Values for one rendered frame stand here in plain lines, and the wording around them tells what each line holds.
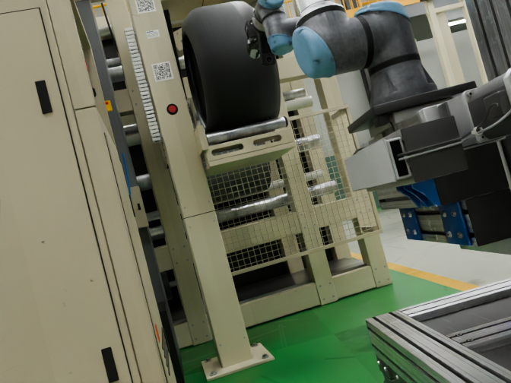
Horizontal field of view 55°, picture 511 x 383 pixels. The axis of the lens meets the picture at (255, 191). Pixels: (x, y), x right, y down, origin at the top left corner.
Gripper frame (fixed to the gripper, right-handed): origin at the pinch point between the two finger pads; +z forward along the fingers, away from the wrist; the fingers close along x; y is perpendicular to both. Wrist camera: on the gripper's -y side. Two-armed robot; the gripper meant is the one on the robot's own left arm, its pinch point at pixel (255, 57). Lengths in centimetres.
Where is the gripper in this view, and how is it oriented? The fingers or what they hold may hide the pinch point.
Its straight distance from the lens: 183.0
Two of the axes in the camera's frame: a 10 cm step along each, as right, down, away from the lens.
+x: -9.5, 2.4, -2.1
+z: -1.6, 2.2, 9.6
